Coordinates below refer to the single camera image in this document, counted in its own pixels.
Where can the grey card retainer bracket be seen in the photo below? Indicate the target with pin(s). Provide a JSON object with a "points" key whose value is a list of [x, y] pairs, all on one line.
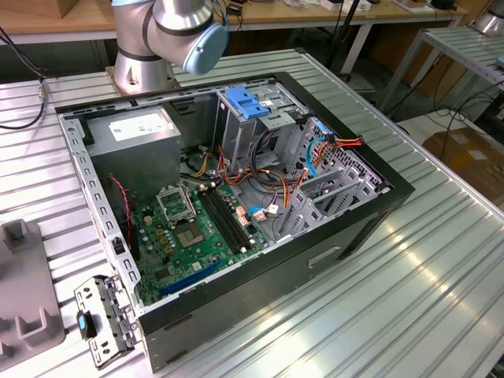
{"points": [[98, 293]]}

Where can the brown cardboard box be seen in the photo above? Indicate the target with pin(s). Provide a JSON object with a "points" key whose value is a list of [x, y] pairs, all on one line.
{"points": [[464, 153]]}

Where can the small black device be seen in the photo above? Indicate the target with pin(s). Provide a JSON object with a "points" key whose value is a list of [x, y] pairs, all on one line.
{"points": [[441, 4]]}

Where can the grey parts rack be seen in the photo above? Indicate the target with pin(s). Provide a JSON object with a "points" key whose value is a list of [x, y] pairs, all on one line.
{"points": [[19, 283]]}

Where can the grey metal disk bay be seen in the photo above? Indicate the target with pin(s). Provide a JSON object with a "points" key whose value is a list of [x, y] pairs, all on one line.
{"points": [[307, 214]]}

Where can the long wooden desk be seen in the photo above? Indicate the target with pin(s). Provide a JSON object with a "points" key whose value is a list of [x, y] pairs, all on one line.
{"points": [[39, 19]]}

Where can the grey power supply unit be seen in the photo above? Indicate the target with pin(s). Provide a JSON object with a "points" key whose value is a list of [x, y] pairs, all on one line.
{"points": [[134, 157]]}

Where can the green motherboard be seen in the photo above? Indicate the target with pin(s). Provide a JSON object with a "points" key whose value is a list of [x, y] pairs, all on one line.
{"points": [[212, 252]]}

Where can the black RAM slot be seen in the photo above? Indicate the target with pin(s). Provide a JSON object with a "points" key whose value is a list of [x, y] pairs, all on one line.
{"points": [[220, 220], [232, 218]]}

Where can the blue expansion slot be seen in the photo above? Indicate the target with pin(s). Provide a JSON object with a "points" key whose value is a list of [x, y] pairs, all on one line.
{"points": [[189, 280]]}

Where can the CPU socket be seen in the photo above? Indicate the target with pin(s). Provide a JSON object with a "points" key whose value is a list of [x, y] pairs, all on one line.
{"points": [[189, 236]]}

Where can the black clip with blue mark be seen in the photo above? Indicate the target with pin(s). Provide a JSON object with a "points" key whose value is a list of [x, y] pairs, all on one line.
{"points": [[82, 323]]}

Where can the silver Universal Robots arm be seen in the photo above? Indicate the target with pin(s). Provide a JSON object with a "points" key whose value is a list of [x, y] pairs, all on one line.
{"points": [[173, 31]]}

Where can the metal slat side table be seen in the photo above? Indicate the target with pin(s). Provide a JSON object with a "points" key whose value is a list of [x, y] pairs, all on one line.
{"points": [[464, 47]]}

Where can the white box on desk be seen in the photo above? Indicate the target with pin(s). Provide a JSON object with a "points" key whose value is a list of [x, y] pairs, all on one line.
{"points": [[334, 4]]}

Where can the blue plastic drive latch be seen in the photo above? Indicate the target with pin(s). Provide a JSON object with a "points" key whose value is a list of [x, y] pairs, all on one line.
{"points": [[246, 104]]}

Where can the black open PC case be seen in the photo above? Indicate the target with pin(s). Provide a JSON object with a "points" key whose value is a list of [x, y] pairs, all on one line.
{"points": [[236, 307]]}

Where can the grey optical drive cage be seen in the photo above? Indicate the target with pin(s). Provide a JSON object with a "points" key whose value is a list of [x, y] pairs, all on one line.
{"points": [[240, 134]]}

